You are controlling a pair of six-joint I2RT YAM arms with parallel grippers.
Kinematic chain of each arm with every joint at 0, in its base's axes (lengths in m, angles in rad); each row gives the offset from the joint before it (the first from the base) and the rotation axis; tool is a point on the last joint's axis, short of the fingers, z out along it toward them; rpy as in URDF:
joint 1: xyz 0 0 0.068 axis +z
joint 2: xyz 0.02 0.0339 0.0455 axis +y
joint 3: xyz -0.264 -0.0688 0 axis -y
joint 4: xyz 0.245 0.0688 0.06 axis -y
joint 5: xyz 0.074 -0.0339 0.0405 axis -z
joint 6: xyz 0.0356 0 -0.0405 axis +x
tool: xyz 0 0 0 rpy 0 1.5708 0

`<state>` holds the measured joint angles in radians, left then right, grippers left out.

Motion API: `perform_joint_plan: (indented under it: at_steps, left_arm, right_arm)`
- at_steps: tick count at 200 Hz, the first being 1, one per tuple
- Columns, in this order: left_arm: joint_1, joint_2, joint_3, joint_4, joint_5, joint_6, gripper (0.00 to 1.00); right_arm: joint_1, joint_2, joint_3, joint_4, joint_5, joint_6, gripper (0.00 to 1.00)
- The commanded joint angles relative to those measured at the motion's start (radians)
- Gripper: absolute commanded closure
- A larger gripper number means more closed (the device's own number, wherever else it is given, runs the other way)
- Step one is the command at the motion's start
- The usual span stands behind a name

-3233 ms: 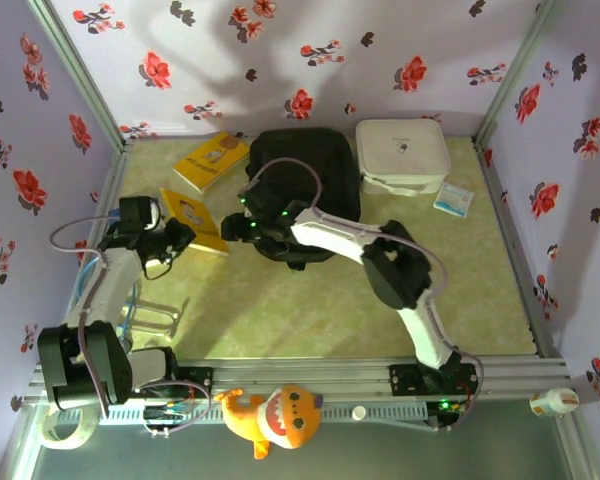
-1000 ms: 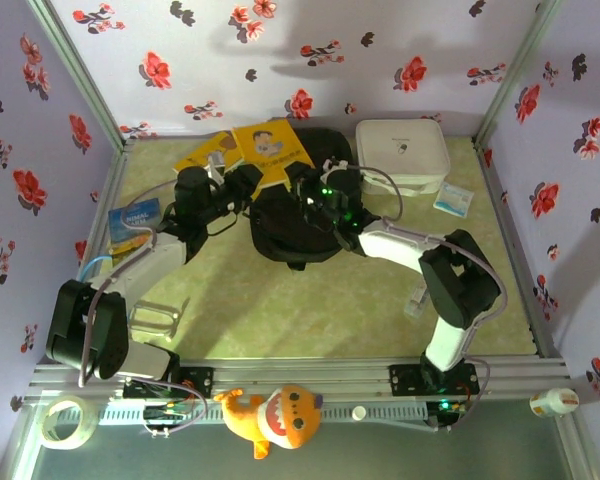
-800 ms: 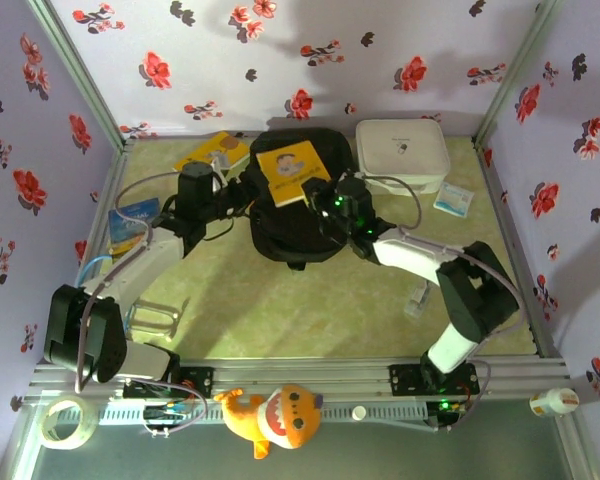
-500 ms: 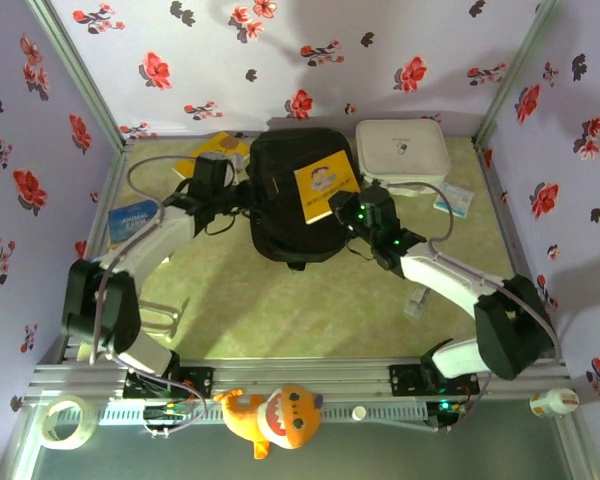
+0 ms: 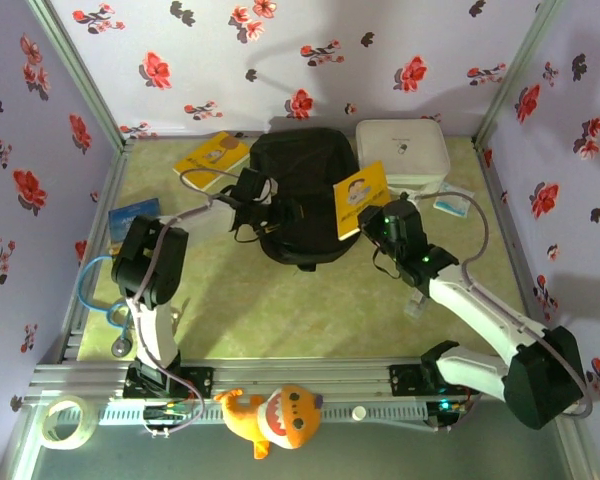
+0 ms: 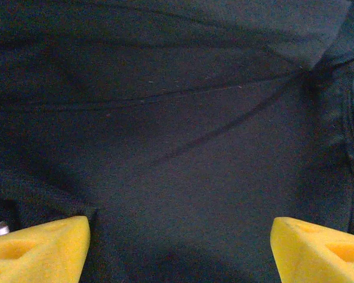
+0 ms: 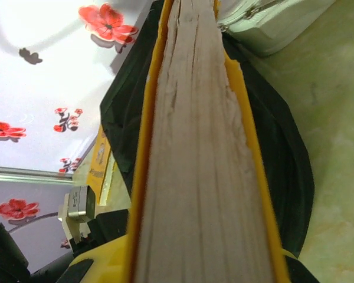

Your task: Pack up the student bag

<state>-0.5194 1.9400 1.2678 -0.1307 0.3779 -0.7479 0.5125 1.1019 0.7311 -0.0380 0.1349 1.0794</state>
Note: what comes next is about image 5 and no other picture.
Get yellow book with man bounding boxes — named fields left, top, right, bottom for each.
left=332, top=159, right=389, bottom=242

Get black backpack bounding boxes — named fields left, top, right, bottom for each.
left=248, top=127, right=361, bottom=272

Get yellow book with balloon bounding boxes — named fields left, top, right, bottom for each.
left=172, top=130, right=251, bottom=192

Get blue landscape cover book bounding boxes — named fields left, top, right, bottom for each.
left=108, top=197, right=162, bottom=246

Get white and blue packet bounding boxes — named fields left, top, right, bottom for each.
left=433, top=182, right=475, bottom=217

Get white zip case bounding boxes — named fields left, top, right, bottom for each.
left=354, top=118, right=452, bottom=194

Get small clear plastic box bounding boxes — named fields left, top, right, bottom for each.
left=403, top=292, right=429, bottom=319

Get clear plastic stand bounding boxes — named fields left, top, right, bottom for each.
left=169, top=297, right=192, bottom=334

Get small controller board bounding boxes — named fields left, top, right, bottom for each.
left=143, top=399, right=194, bottom=424
left=427, top=398, right=470, bottom=432

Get orange shark plush toy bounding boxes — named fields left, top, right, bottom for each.
left=213, top=383, right=325, bottom=460

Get clear tape roll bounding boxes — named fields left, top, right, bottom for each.
left=40, top=394, right=99, bottom=450

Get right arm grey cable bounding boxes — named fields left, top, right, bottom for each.
left=407, top=192, right=594, bottom=434

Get aluminium side rail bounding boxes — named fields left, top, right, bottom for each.
left=472, top=139, right=566, bottom=359
left=59, top=142, right=136, bottom=364

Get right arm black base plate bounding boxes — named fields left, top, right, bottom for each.
left=388, top=363, right=480, bottom=397

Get long aluminium base rail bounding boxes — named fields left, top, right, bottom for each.
left=23, top=355, right=574, bottom=405

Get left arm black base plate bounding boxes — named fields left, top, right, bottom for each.
left=123, top=365, right=215, bottom=400

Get aluminium corner post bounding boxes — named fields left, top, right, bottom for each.
left=27, top=0, right=134, bottom=151
left=472, top=0, right=566, bottom=146

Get white slotted cable duct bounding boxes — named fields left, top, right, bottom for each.
left=97, top=402, right=429, bottom=426

